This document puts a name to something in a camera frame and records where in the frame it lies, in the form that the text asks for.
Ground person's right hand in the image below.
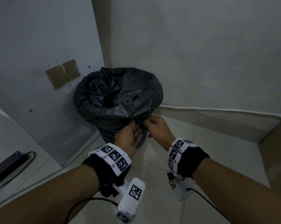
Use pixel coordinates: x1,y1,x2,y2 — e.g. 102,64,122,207
143,116,176,152

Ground person's left hand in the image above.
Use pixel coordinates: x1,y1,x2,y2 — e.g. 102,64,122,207
114,120,144,159

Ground blue plastic waste basket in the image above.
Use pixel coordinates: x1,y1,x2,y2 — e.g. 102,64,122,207
96,123,148,150

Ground new black trash bag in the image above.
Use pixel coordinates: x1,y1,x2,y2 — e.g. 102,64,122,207
74,67,164,130

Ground person's right forearm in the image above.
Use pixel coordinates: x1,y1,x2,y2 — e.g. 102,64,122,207
191,157,281,224

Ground person's left forearm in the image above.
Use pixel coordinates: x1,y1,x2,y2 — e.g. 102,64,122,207
0,164,100,224

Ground left wristband with markers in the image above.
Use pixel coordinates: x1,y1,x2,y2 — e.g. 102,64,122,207
82,143,132,198

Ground wristband with markers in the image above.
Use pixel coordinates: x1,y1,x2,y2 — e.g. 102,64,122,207
167,138,210,180
82,143,132,198

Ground right wristband with markers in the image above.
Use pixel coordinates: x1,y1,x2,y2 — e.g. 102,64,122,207
167,138,210,180

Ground narrow brown tape patch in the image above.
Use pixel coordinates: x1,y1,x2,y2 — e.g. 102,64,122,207
62,59,81,81

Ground wide brown tape patch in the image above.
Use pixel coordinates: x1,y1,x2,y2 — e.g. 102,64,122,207
45,65,70,90

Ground brown cardboard box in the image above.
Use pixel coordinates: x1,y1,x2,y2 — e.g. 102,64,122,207
258,119,281,203

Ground black power adapter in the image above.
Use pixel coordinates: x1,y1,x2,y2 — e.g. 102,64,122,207
0,151,29,184

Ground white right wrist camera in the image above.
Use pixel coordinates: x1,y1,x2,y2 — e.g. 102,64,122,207
167,172,191,201

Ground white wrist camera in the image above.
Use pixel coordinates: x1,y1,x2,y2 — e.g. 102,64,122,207
167,172,191,201
114,177,146,224

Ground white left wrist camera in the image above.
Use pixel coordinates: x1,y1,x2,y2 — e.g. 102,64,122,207
114,177,146,224

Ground white wall cable conduit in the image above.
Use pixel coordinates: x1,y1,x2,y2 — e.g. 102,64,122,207
159,104,281,119

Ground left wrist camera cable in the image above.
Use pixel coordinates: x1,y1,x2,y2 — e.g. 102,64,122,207
64,198,119,224

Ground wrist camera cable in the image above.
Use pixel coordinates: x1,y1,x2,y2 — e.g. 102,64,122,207
186,188,226,215
64,198,119,224

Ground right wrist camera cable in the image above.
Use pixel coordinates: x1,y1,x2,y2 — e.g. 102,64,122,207
186,188,226,215

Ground black adapter cable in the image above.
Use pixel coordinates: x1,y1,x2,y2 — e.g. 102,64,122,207
0,151,36,198

